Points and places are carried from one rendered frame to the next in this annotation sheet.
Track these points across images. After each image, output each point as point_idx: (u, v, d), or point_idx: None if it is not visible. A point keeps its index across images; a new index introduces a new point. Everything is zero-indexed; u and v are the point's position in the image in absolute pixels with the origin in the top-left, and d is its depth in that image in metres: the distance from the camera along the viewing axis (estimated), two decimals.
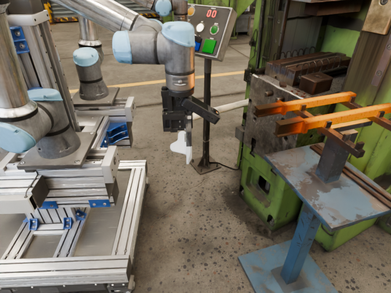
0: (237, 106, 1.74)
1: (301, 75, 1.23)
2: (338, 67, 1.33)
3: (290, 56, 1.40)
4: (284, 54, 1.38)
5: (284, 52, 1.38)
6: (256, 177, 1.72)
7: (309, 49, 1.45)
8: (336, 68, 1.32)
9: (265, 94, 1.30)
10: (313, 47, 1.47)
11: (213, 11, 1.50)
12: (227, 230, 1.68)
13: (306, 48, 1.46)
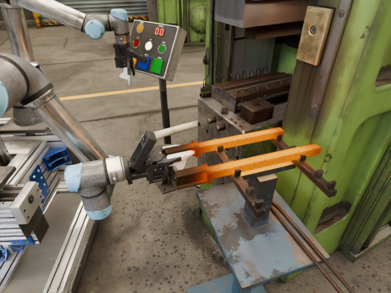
0: (193, 127, 1.66)
1: (242, 102, 1.15)
2: (287, 92, 1.25)
3: (238, 78, 1.32)
4: (231, 77, 1.30)
5: (231, 74, 1.30)
6: None
7: (260, 70, 1.37)
8: (283, 93, 1.24)
9: (207, 121, 1.22)
10: (265, 67, 1.39)
11: (161, 29, 1.42)
12: (181, 257, 1.60)
13: (258, 68, 1.38)
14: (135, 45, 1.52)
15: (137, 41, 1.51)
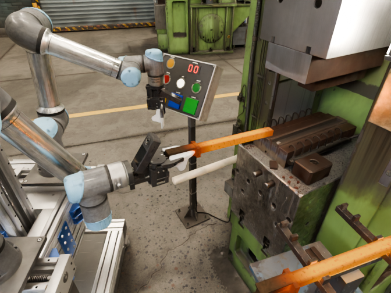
0: (224, 165, 1.55)
1: (295, 157, 1.03)
2: (339, 141, 1.13)
3: (283, 122, 1.21)
4: (276, 123, 1.18)
5: (275, 120, 1.19)
6: (246, 245, 1.53)
7: (305, 113, 1.25)
8: (336, 143, 1.12)
9: (252, 174, 1.10)
10: (310, 109, 1.28)
11: (195, 66, 1.31)
12: None
13: (302, 111, 1.26)
14: (164, 81, 1.41)
15: (167, 77, 1.40)
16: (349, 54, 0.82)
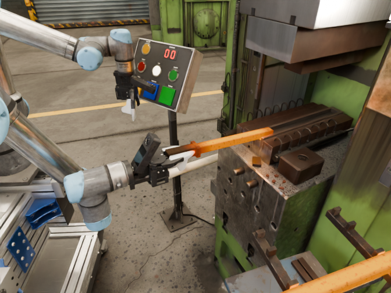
0: (209, 163, 1.40)
1: (281, 152, 0.89)
2: (333, 134, 0.99)
3: (270, 114, 1.06)
4: (261, 114, 1.04)
5: (260, 110, 1.04)
6: None
7: (295, 103, 1.11)
8: (329, 136, 0.98)
9: (233, 172, 0.96)
10: (301, 99, 1.13)
11: (172, 51, 1.16)
12: None
13: (292, 101, 1.12)
14: (139, 68, 1.26)
15: (142, 64, 1.25)
16: (343, 25, 0.67)
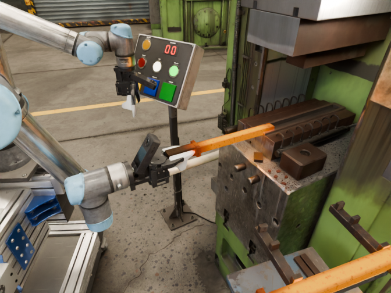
0: (209, 160, 1.39)
1: (283, 147, 0.88)
2: (335, 130, 0.98)
3: (272, 110, 1.05)
4: (263, 110, 1.03)
5: (262, 106, 1.03)
6: (233, 249, 1.37)
7: (297, 99, 1.10)
8: (331, 132, 0.97)
9: (234, 168, 0.95)
10: (302, 95, 1.12)
11: (173, 46, 1.15)
12: None
13: (294, 97, 1.11)
14: (140, 64, 1.25)
15: (143, 60, 1.24)
16: (347, 17, 0.66)
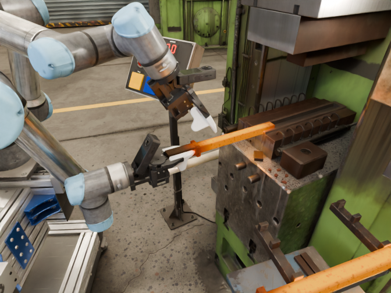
0: (209, 159, 1.39)
1: (283, 146, 0.87)
2: (336, 129, 0.97)
3: (272, 109, 1.05)
4: (263, 109, 1.02)
5: (262, 104, 1.03)
6: None
7: (298, 97, 1.09)
8: (332, 131, 0.96)
9: (234, 167, 0.94)
10: (303, 93, 1.12)
11: (173, 45, 1.15)
12: None
13: (294, 96, 1.10)
14: (140, 63, 1.25)
15: None
16: (347, 14, 0.66)
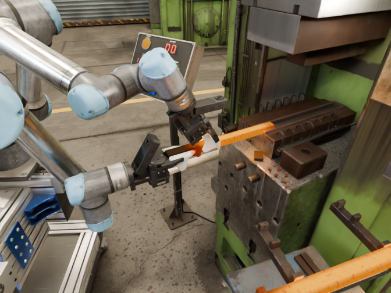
0: (209, 159, 1.39)
1: (283, 146, 0.87)
2: (336, 128, 0.97)
3: (272, 108, 1.05)
4: (263, 109, 1.02)
5: (262, 104, 1.03)
6: None
7: (298, 97, 1.09)
8: (332, 131, 0.96)
9: (234, 167, 0.94)
10: (303, 93, 1.11)
11: (173, 45, 1.15)
12: None
13: (294, 96, 1.10)
14: None
15: None
16: (347, 14, 0.66)
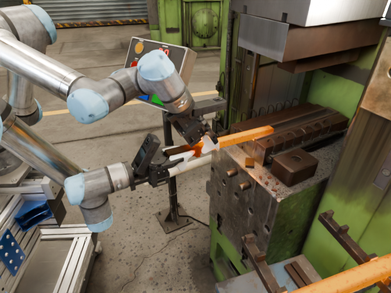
0: (203, 164, 1.38)
1: (274, 153, 0.86)
2: (328, 135, 0.97)
3: (264, 114, 1.04)
4: (255, 114, 1.02)
5: (255, 110, 1.02)
6: None
7: (290, 103, 1.09)
8: (324, 137, 0.96)
9: (226, 174, 0.94)
10: (296, 99, 1.11)
11: (165, 50, 1.14)
12: None
13: (287, 101, 1.10)
14: None
15: (135, 64, 1.23)
16: (336, 22, 0.65)
